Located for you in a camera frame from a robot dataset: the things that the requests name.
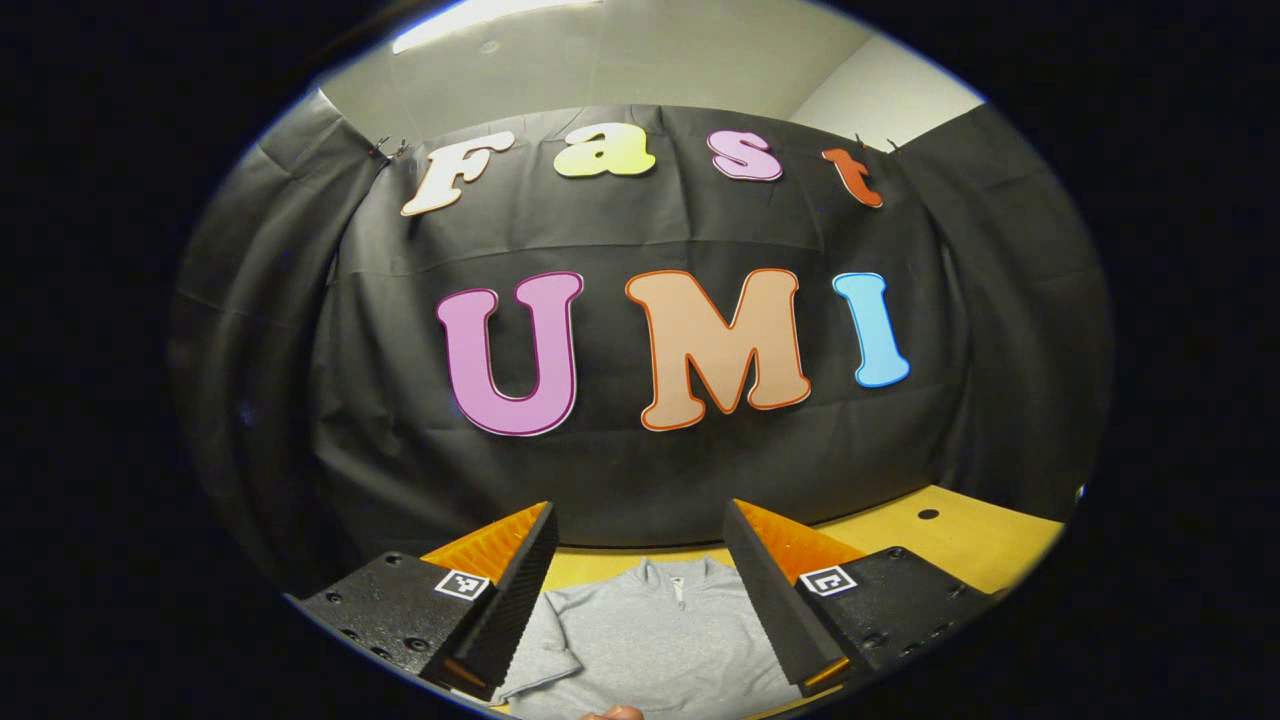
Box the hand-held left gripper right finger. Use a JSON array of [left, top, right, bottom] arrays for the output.
[[722, 497, 1001, 699]]

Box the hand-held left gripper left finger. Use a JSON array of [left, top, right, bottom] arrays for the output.
[[290, 500, 561, 703]]

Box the grey zip-neck sweatshirt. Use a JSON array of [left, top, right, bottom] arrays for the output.
[[490, 557, 811, 720]]

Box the black backdrop cloth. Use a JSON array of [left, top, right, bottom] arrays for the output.
[[168, 90, 1113, 601]]

